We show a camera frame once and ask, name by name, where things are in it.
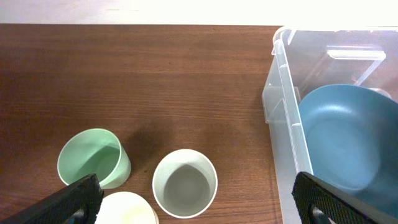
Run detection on green cup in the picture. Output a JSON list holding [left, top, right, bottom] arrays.
[[57, 128, 131, 189]]

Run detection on cream cup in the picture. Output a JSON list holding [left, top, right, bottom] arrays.
[[95, 192, 159, 224]]

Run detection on clear plastic storage container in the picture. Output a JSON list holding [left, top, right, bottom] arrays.
[[262, 26, 397, 223]]

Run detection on grey cup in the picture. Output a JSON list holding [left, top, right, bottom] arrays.
[[152, 149, 218, 219]]

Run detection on dark blue bowl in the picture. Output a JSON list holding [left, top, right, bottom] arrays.
[[298, 84, 397, 217]]

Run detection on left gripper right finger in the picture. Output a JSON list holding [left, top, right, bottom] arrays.
[[292, 172, 397, 224]]

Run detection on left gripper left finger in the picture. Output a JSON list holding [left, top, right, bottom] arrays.
[[1, 174, 104, 224]]

